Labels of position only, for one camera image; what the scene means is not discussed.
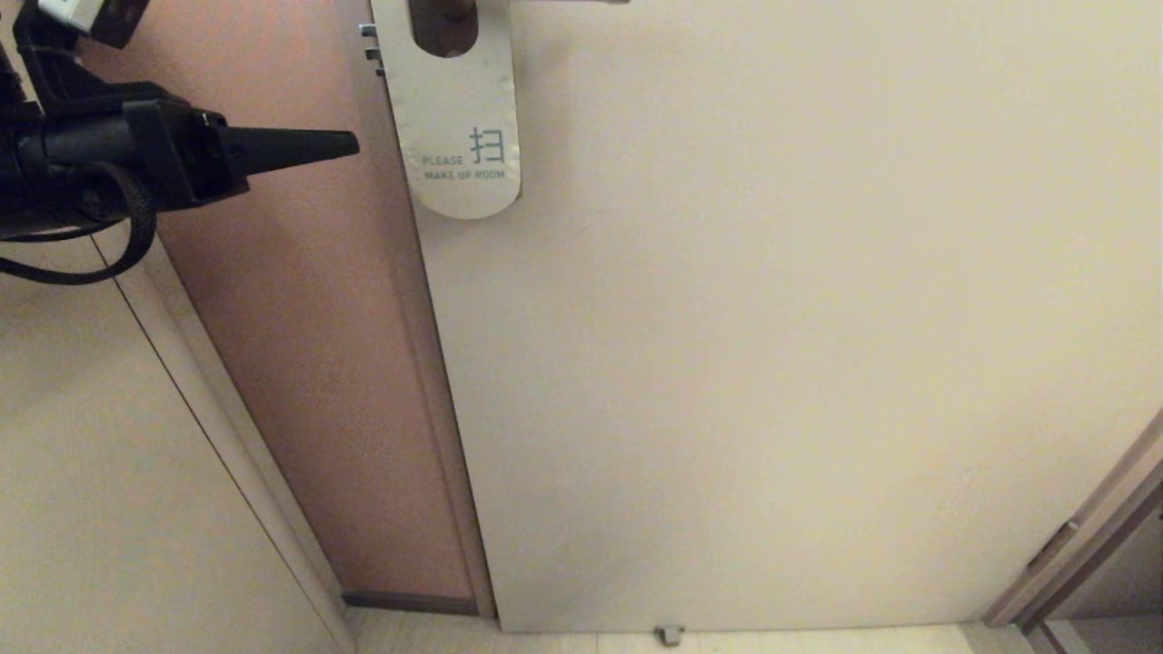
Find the white room door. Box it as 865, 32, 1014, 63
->
336, 0, 1163, 634

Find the beige door jamb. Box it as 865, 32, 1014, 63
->
0, 227, 357, 654

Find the white and blue door hanger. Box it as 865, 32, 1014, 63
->
371, 0, 522, 221

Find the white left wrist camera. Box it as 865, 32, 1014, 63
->
36, 0, 151, 49

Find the black braided left cable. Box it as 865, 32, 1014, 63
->
0, 163, 158, 287

